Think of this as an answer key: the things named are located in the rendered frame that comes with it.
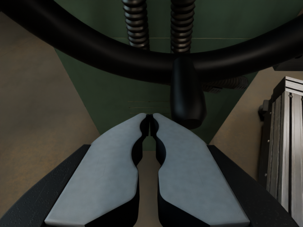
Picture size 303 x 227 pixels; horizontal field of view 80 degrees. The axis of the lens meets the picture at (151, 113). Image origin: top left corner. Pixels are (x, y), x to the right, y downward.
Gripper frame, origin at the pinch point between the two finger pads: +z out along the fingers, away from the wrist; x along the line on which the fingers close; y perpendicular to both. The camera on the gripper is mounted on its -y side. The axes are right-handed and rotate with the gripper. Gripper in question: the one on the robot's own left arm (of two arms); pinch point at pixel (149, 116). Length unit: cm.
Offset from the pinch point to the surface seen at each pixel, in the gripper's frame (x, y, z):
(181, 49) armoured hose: 3.5, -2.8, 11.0
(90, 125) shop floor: -30, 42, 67
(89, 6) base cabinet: -9.9, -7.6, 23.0
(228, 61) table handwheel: 6.5, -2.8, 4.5
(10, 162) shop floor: -62, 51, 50
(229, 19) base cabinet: 13.4, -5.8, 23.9
